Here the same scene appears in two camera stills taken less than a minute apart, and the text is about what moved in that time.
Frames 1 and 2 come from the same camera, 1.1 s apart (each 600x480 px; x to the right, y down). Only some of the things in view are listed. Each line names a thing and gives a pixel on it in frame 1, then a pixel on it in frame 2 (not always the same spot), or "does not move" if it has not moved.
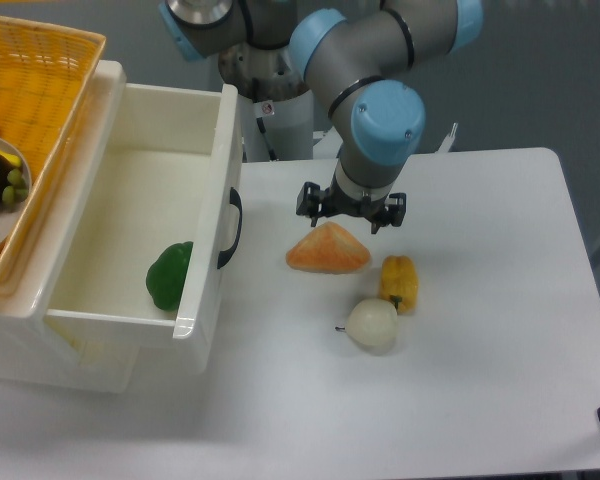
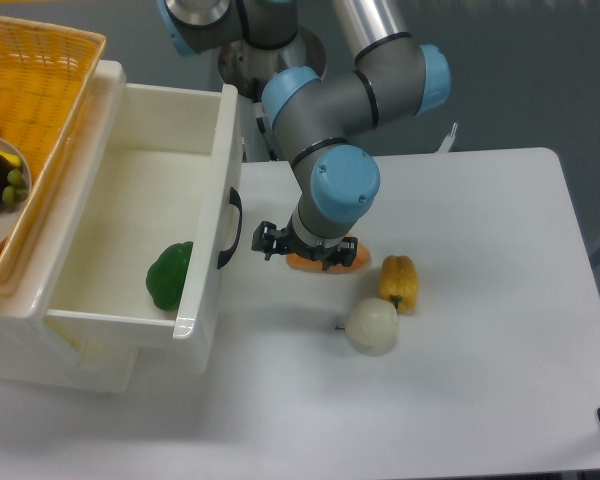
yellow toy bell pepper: (399, 282) does not move
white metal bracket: (447, 145) does not move
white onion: (372, 326) does not move
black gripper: (334, 203) to (266, 238)
